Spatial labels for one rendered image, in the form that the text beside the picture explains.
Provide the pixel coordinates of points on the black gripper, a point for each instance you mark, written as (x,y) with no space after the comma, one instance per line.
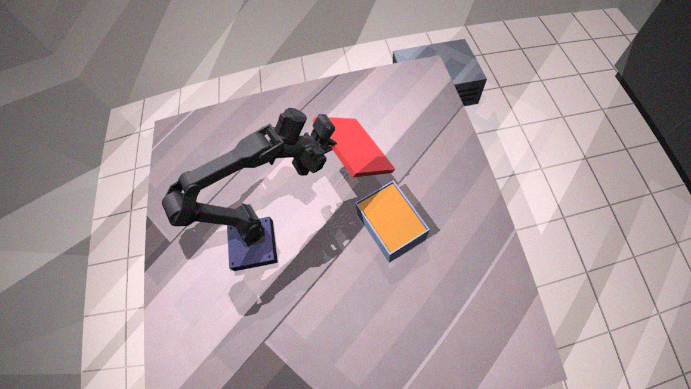
(323,130)

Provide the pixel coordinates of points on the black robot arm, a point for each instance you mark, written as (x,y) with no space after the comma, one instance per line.
(182,209)

